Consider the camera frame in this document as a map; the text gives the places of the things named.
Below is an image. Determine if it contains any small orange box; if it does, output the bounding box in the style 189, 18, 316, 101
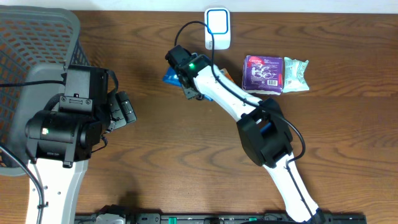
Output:
220, 68, 234, 83

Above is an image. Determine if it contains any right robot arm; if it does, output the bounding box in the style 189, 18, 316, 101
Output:
165, 45, 325, 223

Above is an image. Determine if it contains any green tissue wipes pack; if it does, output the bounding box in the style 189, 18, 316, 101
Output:
282, 57, 310, 93

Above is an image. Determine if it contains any blue Oreo cookie pack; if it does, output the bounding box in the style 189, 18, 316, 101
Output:
162, 52, 214, 102

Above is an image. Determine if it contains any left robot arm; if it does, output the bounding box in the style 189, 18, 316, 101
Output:
25, 91, 137, 223

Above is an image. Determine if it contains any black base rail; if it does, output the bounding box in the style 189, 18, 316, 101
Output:
73, 212, 368, 224

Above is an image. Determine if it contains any grey plastic mesh basket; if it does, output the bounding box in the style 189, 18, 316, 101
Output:
0, 5, 91, 177

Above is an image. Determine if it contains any pink purple liners pack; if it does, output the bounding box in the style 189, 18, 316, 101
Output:
242, 55, 283, 95

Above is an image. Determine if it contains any white barcode scanner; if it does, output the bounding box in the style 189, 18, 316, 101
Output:
204, 7, 231, 50

